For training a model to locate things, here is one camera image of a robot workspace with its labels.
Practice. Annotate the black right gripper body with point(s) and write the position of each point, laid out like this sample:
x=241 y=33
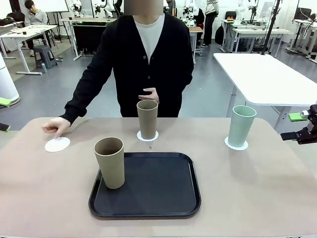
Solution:
x=313 y=124

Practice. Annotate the white scalloped paper coaster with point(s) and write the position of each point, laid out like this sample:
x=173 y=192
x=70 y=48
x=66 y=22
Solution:
x=58 y=145
x=141 y=137
x=229 y=146

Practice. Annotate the desk with black panel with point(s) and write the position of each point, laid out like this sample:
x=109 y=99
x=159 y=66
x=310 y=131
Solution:
x=84 y=37

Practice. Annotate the light tan cup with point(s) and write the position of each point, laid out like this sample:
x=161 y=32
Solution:
x=110 y=168

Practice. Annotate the person in patterned sweater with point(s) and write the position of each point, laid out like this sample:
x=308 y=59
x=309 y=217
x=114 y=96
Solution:
x=210 y=22

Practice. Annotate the person in black cardigan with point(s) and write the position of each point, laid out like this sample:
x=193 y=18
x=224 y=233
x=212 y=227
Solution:
x=163 y=62

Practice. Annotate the large white table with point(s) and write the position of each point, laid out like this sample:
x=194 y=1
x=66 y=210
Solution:
x=260 y=74

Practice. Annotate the black plastic tray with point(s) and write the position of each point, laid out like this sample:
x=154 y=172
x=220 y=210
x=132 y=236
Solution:
x=153 y=188

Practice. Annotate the person's left hand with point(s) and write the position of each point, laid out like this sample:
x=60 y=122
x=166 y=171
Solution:
x=152 y=95

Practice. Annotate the small teal bottle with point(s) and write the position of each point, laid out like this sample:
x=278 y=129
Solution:
x=44 y=68

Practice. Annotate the person's right forearm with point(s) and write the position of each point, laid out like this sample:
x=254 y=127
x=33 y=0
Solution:
x=81 y=99

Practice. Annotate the white air purifier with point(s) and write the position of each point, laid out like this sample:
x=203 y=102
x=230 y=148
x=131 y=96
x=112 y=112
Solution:
x=7 y=84

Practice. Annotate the black tripod pole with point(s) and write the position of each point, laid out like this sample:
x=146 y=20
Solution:
x=271 y=27

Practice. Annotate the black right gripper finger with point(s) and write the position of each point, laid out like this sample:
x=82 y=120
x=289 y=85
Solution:
x=294 y=116
x=294 y=136

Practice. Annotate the mint green cup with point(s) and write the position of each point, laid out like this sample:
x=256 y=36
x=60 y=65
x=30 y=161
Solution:
x=241 y=129

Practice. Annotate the person's left forearm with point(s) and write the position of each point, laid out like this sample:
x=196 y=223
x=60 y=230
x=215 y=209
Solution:
x=175 y=85

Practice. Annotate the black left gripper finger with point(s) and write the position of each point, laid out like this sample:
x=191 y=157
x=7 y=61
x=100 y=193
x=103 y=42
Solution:
x=4 y=101
x=4 y=127

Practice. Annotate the seated person in black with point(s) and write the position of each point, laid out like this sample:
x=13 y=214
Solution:
x=199 y=19

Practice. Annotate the person in grey sweater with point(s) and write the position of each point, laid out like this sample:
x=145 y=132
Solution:
x=36 y=18

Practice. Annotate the long white desk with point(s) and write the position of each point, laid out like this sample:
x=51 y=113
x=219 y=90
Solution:
x=22 y=32

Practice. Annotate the person's right hand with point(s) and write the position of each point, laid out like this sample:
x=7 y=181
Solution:
x=58 y=125

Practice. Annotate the white desk with equipment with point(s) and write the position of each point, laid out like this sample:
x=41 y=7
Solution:
x=257 y=31

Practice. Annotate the wooden top table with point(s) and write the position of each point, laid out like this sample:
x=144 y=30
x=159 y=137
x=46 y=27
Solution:
x=196 y=29

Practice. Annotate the white humanoid robot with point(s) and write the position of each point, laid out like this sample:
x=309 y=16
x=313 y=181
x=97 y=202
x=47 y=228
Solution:
x=106 y=8
x=76 y=7

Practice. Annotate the whiteboard on stand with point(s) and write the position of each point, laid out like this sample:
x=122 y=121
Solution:
x=58 y=5

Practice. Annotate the grey plastic stool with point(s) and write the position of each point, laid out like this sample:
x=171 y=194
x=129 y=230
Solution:
x=44 y=55

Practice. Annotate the black backpack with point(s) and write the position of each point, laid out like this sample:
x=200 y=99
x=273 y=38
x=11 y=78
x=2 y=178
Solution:
x=219 y=34

